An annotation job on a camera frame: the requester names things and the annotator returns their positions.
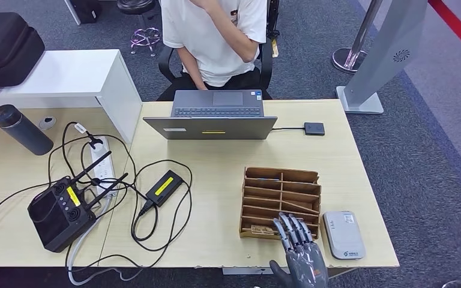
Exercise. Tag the person's right hand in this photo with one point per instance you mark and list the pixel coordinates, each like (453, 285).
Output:
(202, 85)

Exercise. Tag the person's left hand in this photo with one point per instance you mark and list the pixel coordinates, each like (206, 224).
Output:
(203, 4)

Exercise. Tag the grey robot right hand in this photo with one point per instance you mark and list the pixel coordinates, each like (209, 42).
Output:
(306, 266)

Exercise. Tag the brown card organizer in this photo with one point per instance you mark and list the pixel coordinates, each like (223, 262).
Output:
(270, 198)

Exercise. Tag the person's left forearm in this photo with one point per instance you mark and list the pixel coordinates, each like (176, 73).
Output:
(234, 36)

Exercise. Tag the person's right forearm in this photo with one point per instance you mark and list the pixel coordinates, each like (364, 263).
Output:
(190, 67)

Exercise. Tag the person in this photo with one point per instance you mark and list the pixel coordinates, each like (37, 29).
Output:
(198, 59)

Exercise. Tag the pale grey card reader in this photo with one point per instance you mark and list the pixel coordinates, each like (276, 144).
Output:
(344, 235)

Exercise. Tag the grey laptop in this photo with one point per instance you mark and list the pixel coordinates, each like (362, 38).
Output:
(210, 128)

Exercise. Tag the black office chair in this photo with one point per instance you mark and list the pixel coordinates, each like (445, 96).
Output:
(267, 63)

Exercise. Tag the black stool chrome base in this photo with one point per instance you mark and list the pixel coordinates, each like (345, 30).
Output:
(135, 4)

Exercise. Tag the yellow hanging tag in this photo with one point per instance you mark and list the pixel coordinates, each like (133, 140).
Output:
(274, 48)

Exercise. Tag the black adapter yellow label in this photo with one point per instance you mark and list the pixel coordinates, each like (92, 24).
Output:
(164, 188)

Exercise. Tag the black box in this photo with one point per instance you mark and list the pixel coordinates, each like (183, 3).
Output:
(86, 10)

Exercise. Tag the small black hub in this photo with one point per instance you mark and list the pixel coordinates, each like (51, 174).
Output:
(314, 128)

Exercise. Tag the white power strip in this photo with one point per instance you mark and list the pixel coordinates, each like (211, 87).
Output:
(104, 168)

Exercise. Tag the white desk shelf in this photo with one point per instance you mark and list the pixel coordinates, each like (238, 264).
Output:
(63, 75)

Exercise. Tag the chrome stanchion pole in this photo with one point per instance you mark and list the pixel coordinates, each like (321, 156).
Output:
(346, 60)

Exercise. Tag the dark grey thermos bottle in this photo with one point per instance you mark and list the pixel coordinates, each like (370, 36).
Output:
(21, 130)

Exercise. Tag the grey kiosk stand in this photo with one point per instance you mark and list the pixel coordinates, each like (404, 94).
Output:
(389, 39)

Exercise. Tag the black remote controller antennas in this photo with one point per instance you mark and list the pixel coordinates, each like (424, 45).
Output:
(57, 218)

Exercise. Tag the black carrying case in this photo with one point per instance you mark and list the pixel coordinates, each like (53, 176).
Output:
(4, 47)

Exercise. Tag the red barrier belt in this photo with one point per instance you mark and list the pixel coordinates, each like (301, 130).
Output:
(457, 31)

